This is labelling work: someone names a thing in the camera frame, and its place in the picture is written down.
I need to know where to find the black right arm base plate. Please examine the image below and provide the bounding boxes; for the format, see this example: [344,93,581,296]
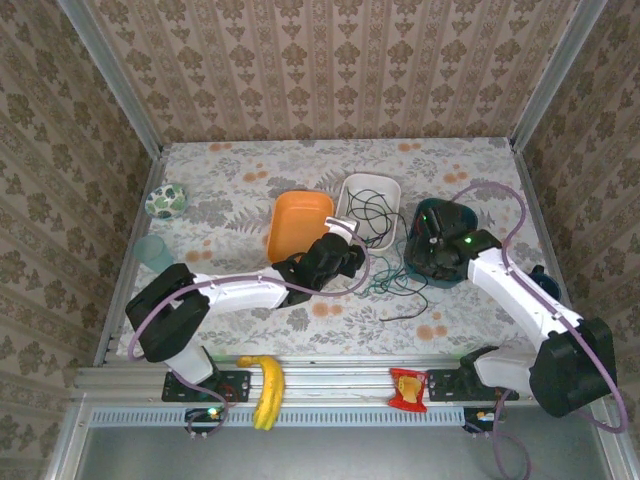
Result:
[427,369,520,402]

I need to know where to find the coloured cables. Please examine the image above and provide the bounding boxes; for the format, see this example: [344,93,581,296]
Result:
[347,187,430,323]

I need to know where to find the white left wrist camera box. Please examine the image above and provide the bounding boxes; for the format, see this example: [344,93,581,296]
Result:
[323,216,359,242]

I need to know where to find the thin green cable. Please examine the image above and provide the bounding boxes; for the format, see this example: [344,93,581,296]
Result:
[362,239,430,299]

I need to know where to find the yellow banana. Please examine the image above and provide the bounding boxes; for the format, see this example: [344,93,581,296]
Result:
[236,355,286,431]

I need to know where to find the orange plastic tray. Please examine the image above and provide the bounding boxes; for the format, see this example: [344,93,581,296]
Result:
[265,189,336,265]

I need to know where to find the dark blue cup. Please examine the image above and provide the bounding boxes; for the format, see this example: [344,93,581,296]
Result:
[528,264,562,301]

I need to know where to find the small black controller board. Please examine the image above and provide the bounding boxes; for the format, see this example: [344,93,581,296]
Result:
[462,407,507,434]
[184,407,227,434]

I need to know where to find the white plastic tray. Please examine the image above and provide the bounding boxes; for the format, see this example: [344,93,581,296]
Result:
[334,172,403,251]

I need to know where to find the translucent green cup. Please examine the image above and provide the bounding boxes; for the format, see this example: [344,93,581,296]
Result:
[133,234,175,275]

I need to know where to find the teal plastic tray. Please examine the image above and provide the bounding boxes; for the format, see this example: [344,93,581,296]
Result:
[403,198,479,290]

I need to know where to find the aluminium frame post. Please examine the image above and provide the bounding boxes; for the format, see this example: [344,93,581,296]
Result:
[508,0,609,152]
[57,0,164,157]

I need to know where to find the red snack packet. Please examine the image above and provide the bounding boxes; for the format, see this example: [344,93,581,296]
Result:
[388,368,430,414]

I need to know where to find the floral tablecloth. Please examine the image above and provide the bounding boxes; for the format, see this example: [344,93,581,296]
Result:
[117,138,566,359]

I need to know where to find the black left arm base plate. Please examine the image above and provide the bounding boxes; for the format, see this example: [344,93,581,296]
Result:
[160,369,251,404]

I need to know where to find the green patterned ball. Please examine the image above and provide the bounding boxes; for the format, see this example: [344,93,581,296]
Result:
[144,183,189,220]

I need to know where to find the grey slotted cable duct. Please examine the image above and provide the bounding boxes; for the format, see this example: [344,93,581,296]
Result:
[87,405,471,429]

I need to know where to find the aluminium frame rail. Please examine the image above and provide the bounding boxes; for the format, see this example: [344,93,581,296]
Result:
[74,357,614,402]

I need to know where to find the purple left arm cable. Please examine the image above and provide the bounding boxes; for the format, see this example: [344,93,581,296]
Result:
[127,234,372,441]

